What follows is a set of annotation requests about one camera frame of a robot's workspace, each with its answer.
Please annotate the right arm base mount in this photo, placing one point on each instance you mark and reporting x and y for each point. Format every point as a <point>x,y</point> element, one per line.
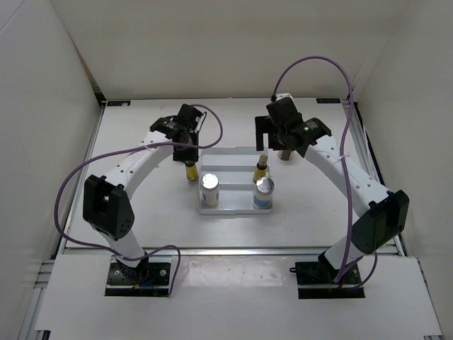
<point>315,283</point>

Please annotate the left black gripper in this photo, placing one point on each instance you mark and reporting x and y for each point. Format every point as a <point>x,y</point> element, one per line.
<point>192,155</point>

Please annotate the silver lid white bottle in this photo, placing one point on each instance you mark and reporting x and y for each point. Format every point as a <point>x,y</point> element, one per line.
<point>210,189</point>

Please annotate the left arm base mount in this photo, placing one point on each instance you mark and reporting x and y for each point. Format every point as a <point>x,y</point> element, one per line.
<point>152,279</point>

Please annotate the white tiered tray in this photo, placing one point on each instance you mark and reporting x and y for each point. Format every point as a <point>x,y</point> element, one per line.
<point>234,167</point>

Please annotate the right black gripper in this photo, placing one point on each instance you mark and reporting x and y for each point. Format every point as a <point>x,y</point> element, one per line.
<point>263,125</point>

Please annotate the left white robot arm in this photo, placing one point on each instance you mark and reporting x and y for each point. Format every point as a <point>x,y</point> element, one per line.
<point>106,203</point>

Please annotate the brown spice jar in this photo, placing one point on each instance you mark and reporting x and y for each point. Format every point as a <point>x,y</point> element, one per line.
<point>285,155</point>

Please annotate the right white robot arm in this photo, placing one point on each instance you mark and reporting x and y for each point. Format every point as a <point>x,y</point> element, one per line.
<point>381,213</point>

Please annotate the silver lid blue bottle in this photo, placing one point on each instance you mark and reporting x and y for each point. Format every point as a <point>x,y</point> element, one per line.
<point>263,195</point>

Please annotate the aluminium frame rail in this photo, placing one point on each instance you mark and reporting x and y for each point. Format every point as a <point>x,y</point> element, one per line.
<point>235,294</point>

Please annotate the yellow label bottle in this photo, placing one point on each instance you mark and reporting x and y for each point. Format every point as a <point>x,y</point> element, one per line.
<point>191,171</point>
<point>261,168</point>

